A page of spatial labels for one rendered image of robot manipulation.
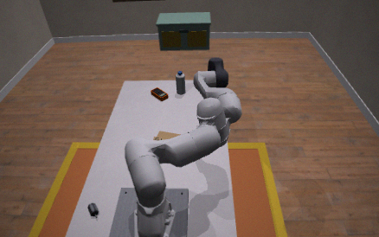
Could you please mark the orange and black multimeter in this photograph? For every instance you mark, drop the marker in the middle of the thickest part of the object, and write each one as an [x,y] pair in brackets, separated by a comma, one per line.
[159,94]

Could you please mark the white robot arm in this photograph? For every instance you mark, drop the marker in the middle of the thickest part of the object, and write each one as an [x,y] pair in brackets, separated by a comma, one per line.
[143,156]

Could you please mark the tan square mat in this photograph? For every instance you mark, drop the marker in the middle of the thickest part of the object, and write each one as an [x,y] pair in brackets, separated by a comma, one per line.
[167,135]

